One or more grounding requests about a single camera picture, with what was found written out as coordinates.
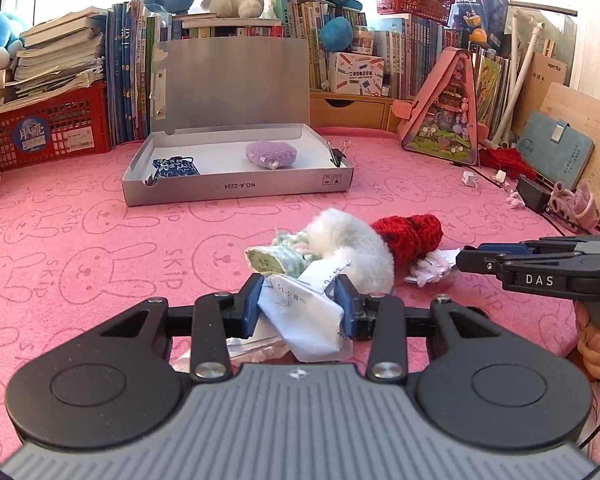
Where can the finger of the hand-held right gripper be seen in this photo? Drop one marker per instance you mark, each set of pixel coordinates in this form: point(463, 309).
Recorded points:
point(477, 262)
point(495, 248)

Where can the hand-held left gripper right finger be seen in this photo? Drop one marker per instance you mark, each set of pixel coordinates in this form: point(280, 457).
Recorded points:
point(344, 310)

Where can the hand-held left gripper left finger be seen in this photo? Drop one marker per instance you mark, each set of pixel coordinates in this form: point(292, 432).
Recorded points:
point(252, 306)

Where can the white paper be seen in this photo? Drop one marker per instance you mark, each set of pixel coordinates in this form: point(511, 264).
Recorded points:
point(300, 320)

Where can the white tissue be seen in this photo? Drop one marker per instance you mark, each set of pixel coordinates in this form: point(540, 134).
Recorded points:
point(430, 270)

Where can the green patterned cloth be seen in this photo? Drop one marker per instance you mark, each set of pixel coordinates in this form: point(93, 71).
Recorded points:
point(275, 257)

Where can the white fluffy plush toy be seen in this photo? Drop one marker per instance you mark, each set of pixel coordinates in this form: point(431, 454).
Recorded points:
point(352, 250)

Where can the red knitted item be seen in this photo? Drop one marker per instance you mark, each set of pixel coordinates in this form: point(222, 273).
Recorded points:
point(410, 235)

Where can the grey cardboard box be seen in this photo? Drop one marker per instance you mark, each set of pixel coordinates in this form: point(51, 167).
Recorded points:
point(230, 105)

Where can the person's right hand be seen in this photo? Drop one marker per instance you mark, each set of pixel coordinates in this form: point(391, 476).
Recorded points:
point(592, 346)

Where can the clear plastic bag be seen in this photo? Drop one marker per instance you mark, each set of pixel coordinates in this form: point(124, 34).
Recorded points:
point(260, 347)

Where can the black power adapter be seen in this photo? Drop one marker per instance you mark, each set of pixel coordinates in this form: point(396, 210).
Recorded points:
point(534, 192)

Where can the pink fabric glove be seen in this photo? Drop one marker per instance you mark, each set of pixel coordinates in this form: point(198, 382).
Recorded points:
point(577, 205)

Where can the small white plug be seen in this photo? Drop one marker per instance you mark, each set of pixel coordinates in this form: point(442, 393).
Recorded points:
point(470, 178)

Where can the red knitted cloth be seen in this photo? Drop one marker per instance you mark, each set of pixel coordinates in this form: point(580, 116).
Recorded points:
point(507, 160)

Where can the teal notebook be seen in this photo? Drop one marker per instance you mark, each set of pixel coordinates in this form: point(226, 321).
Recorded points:
point(555, 152)

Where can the pink house-shaped toy case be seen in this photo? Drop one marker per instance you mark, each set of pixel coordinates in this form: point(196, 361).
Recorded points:
point(442, 110)

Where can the wooden board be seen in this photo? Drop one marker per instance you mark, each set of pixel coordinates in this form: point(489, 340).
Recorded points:
point(595, 120)

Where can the purple plush toy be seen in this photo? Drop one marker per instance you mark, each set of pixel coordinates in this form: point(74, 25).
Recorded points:
point(272, 154)

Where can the black binder clip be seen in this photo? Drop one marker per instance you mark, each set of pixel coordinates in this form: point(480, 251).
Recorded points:
point(336, 154)

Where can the blue floral pouch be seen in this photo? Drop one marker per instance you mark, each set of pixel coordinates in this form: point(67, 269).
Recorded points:
point(176, 168)

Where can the brown cardboard box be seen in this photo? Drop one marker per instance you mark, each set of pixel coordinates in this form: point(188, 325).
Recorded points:
point(542, 85)

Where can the pink rabbit-print blanket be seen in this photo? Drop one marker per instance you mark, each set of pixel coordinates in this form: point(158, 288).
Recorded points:
point(80, 240)

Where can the white plastic pipes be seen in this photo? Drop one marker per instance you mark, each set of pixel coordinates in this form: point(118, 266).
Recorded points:
point(525, 55)

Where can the wooden drawer box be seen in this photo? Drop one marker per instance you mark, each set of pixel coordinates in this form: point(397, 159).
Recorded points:
point(350, 112)

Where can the row of thin picture books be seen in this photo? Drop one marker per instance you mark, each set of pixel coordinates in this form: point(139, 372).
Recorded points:
point(425, 55)

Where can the white colourful stationery box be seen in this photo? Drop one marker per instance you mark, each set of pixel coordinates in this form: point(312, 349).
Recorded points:
point(356, 74)

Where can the dark blue cardboard box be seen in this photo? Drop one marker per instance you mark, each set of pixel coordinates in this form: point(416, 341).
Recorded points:
point(480, 15)

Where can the red plastic basket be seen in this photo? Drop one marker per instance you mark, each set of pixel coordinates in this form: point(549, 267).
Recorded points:
point(412, 2)

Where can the row of tall blue books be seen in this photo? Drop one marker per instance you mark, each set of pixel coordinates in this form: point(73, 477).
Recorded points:
point(127, 75)

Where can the red plastic crate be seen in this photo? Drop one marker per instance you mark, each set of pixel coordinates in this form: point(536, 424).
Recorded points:
point(55, 130)

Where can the row of upright books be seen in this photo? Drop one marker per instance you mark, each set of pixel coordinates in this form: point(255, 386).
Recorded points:
point(307, 25)

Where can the stack of paperback books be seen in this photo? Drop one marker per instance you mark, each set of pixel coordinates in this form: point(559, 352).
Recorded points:
point(60, 55)

